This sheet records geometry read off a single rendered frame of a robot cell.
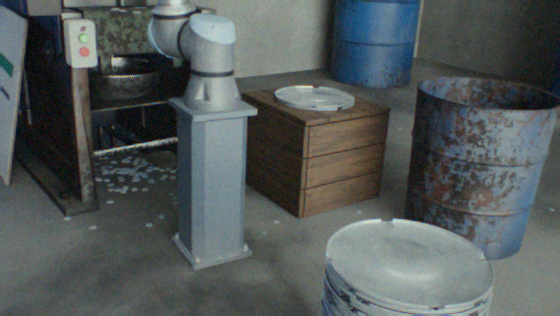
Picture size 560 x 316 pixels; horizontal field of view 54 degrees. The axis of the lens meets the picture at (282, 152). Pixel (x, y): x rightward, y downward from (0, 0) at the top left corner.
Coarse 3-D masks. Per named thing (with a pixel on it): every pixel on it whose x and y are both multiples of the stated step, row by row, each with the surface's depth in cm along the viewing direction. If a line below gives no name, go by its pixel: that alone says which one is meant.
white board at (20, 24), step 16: (0, 16) 221; (16, 16) 196; (0, 32) 219; (16, 32) 195; (0, 48) 218; (16, 48) 194; (0, 64) 216; (16, 64) 193; (0, 80) 215; (16, 80) 191; (0, 96) 214; (16, 96) 191; (0, 112) 212; (16, 112) 192; (0, 128) 211; (0, 144) 209; (0, 160) 208
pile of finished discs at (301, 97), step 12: (276, 96) 195; (288, 96) 197; (300, 96) 196; (312, 96) 197; (324, 96) 197; (336, 96) 201; (348, 96) 202; (300, 108) 186; (312, 108) 185; (324, 108) 187; (336, 108) 187
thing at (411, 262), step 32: (352, 224) 108; (416, 224) 110; (352, 256) 97; (384, 256) 96; (416, 256) 97; (448, 256) 99; (480, 256) 99; (384, 288) 88; (416, 288) 89; (448, 288) 89; (480, 288) 90
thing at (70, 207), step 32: (0, 0) 220; (32, 32) 194; (32, 64) 202; (64, 64) 173; (32, 96) 214; (64, 96) 182; (32, 128) 221; (64, 128) 188; (32, 160) 214; (64, 160) 192; (64, 192) 186; (96, 192) 184
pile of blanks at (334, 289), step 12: (324, 276) 98; (336, 276) 91; (324, 288) 98; (336, 288) 92; (348, 288) 89; (492, 288) 92; (324, 300) 98; (336, 300) 92; (348, 300) 91; (360, 300) 88; (372, 300) 86; (480, 300) 88; (324, 312) 98; (336, 312) 93; (348, 312) 90; (360, 312) 88; (372, 312) 87; (384, 312) 85; (396, 312) 84; (408, 312) 85; (420, 312) 84; (432, 312) 84; (444, 312) 84; (456, 312) 86; (468, 312) 86; (480, 312) 89
